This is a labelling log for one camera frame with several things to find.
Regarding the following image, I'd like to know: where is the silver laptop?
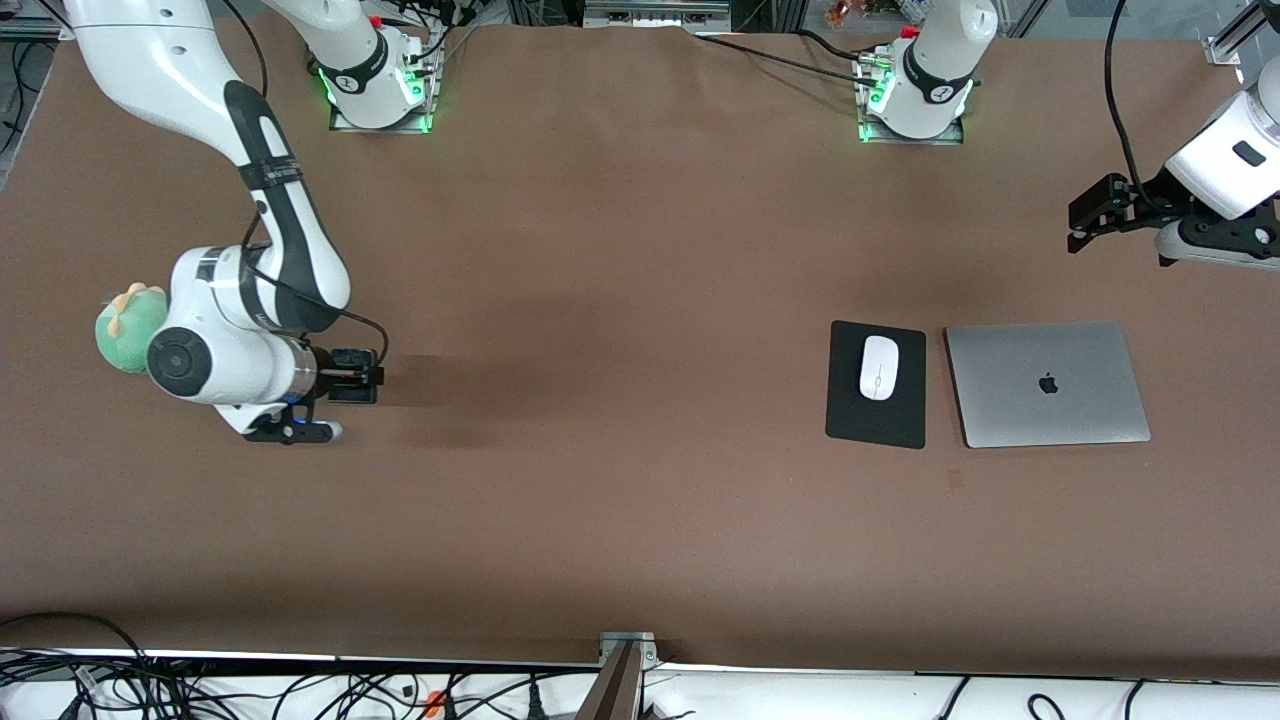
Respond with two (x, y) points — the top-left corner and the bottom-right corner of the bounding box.
(944, 321), (1152, 449)

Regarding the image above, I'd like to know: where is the black mouse pad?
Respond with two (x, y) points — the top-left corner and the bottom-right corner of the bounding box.
(825, 320), (928, 450)

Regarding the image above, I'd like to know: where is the black phone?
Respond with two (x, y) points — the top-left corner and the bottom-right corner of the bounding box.
(332, 347), (381, 405)

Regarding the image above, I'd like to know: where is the metal bracket post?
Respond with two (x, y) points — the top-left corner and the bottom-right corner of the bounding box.
(575, 631), (661, 720)

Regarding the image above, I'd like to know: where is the green dinosaur plush toy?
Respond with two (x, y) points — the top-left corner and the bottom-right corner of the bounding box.
(95, 283), (169, 374)

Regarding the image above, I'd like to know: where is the white computer mouse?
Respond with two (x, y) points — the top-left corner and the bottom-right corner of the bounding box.
(859, 335), (899, 401)

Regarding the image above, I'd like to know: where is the short black base cable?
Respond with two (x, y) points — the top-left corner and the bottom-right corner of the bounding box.
(798, 28), (873, 59)

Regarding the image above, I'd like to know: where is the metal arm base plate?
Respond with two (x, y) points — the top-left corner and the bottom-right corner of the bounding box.
(328, 30), (441, 134)
(855, 50), (967, 146)

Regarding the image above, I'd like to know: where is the grey metal device box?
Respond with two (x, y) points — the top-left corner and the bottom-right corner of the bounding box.
(583, 0), (732, 29)

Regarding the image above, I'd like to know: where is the aluminium frame profile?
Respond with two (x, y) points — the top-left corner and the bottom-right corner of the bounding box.
(0, 0), (73, 41)
(1205, 0), (1280, 66)

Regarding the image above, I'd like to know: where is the long black base cable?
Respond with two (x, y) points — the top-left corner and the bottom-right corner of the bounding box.
(694, 32), (881, 87)

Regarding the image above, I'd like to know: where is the black looped floor cable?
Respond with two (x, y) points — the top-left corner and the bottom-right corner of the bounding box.
(0, 612), (151, 720)

